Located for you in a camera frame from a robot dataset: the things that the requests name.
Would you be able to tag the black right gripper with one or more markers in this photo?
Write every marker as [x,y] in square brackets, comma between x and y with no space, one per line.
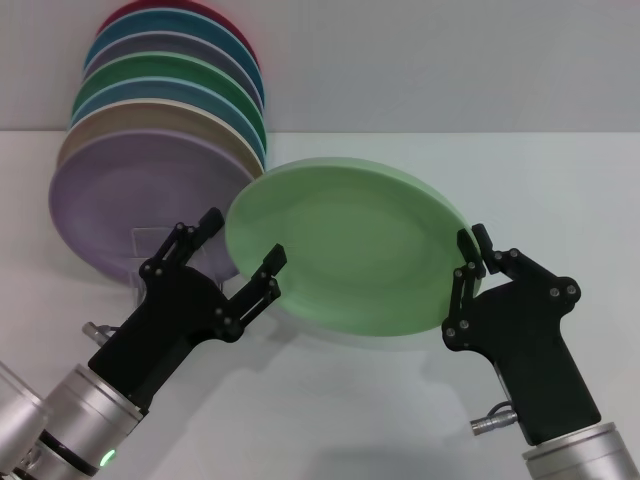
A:
[530,350]

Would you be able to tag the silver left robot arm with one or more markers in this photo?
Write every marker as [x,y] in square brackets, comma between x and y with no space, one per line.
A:
[65,425]

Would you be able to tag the dark green plate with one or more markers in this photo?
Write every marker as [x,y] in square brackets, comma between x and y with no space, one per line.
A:
[150,67]

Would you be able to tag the beige plate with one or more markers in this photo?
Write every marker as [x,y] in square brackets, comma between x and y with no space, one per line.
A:
[125,117]

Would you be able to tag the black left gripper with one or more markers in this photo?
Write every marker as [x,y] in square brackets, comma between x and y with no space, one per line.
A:
[160,330]

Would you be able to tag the grey plate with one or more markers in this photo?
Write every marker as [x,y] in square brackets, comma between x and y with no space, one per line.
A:
[160,43]

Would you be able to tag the red plate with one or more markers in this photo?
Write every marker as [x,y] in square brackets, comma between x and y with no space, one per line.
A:
[236,27]

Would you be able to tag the dark teal plate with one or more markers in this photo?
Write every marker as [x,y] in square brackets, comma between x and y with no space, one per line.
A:
[150,22]

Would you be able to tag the light green plate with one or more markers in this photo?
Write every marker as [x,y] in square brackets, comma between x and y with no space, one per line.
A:
[350,240]

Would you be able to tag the lilac plate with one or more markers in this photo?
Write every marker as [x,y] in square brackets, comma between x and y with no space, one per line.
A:
[125,190]

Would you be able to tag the light blue plate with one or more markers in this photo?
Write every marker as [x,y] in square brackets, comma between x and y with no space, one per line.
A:
[140,90]

